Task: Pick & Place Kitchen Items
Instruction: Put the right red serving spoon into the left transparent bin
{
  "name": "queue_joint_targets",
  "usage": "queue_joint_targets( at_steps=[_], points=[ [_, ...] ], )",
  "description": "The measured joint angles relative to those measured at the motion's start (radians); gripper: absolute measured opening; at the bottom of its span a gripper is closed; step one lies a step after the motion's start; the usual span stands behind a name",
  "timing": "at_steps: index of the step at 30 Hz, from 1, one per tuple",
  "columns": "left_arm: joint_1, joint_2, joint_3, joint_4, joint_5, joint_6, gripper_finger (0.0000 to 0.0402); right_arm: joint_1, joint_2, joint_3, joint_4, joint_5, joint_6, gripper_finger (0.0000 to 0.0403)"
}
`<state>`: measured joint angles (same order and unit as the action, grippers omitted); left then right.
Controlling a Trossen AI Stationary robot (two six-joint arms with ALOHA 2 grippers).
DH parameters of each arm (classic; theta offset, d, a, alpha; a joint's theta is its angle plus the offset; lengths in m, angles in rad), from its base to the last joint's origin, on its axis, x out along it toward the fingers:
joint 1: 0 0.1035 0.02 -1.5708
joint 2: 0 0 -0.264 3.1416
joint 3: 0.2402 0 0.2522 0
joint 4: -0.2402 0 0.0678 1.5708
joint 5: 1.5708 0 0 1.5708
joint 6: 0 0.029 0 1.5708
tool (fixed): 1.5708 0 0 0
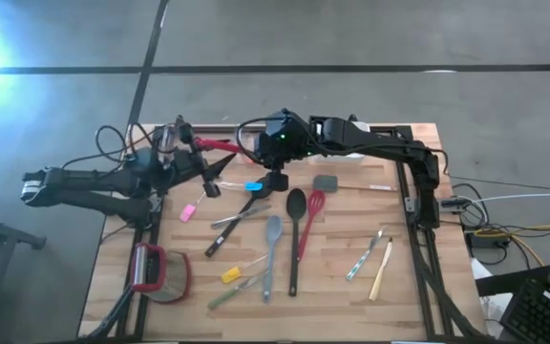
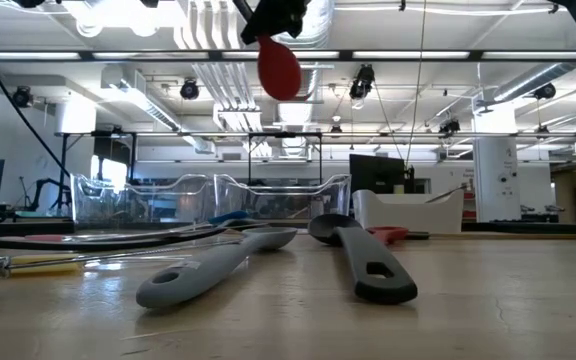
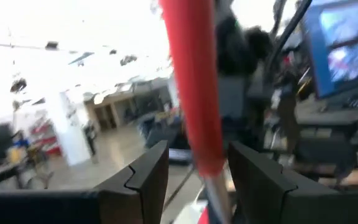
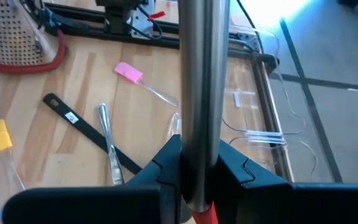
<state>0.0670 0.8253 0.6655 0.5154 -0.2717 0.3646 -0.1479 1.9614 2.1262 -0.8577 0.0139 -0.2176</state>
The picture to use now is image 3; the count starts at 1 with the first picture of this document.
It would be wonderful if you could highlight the white pillar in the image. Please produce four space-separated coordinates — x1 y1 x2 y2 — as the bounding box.
47 90 91 166

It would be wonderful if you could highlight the black aluminium rig frame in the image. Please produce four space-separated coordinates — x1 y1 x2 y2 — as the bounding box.
264 0 314 77

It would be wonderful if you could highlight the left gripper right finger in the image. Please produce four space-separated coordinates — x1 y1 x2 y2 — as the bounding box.
227 141 358 224

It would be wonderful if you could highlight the red spoon with steel shaft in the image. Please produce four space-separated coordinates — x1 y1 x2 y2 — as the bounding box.
158 0 233 224

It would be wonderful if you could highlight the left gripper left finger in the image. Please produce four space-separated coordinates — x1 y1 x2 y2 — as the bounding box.
0 139 170 224

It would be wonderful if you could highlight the computer monitor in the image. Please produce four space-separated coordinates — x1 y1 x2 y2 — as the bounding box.
301 0 358 100

